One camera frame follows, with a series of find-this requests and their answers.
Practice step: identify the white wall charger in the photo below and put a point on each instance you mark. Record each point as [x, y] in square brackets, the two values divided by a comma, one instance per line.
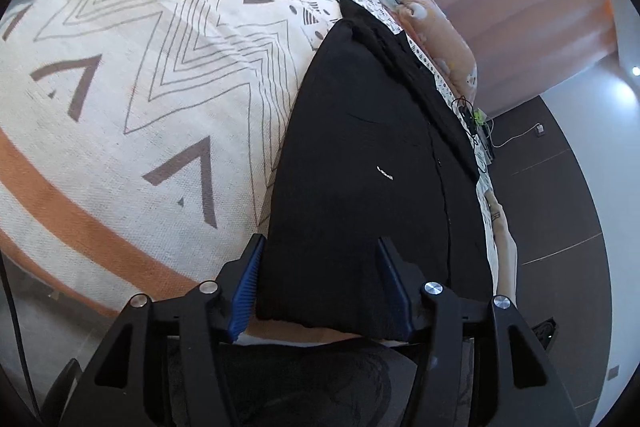
[539, 129]

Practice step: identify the ceiling spotlight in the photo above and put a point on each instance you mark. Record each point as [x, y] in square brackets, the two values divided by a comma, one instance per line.
[635, 70]

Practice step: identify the white nightstand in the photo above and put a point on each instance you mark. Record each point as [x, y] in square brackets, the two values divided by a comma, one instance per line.
[485, 142]

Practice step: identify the pink curtain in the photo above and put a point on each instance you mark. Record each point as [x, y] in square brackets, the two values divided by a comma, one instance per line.
[525, 17]

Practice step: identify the beige pillow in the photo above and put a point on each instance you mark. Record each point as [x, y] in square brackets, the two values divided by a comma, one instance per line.
[502, 252]

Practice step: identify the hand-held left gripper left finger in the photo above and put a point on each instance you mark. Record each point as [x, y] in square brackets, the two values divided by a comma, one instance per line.
[245, 297]

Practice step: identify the grey wall socket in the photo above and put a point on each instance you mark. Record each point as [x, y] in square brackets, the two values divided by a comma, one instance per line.
[613, 372]

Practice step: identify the peach printed pillow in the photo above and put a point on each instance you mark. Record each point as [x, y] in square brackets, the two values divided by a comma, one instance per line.
[440, 37]

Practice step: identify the black jacket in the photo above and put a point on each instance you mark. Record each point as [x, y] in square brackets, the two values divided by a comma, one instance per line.
[350, 157]

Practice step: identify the black power strip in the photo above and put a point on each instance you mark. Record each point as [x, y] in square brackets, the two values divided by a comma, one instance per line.
[545, 331]

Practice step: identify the patterned blanket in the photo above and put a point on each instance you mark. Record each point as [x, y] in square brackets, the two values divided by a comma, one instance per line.
[125, 82]

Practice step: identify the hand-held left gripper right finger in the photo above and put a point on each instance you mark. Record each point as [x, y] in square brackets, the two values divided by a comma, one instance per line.
[395, 287]

